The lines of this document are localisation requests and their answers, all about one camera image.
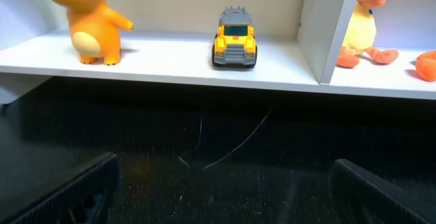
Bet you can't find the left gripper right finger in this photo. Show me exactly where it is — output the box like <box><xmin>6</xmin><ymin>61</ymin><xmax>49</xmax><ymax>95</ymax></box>
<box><xmin>328</xmin><ymin>158</ymin><xmax>436</xmax><ymax>224</ymax></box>

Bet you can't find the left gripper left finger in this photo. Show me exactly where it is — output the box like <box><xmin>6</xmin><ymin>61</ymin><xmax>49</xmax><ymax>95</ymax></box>
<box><xmin>0</xmin><ymin>152</ymin><xmax>121</xmax><ymax>224</ymax></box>

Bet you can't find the orange rubber toy figure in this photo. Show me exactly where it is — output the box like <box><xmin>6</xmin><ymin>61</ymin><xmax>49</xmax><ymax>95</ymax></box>
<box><xmin>44</xmin><ymin>0</ymin><xmax>134</xmax><ymax>67</ymax></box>

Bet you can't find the grey and yellow toy truck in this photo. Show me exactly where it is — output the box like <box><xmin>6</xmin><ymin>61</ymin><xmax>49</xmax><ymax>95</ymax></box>
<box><xmin>211</xmin><ymin>5</ymin><xmax>258</xmax><ymax>69</ymax></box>

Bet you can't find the white plush duck with hat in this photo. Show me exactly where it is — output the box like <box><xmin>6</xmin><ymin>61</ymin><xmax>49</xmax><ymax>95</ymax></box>
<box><xmin>414</xmin><ymin>50</ymin><xmax>436</xmax><ymax>82</ymax></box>

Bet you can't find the yellow plush duck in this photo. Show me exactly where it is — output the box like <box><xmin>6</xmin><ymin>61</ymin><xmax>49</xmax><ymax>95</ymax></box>
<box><xmin>336</xmin><ymin>0</ymin><xmax>400</xmax><ymax>69</ymax></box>

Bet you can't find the white shelf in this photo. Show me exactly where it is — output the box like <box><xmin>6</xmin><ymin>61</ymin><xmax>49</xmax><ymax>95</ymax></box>
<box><xmin>0</xmin><ymin>0</ymin><xmax>436</xmax><ymax>106</ymax></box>

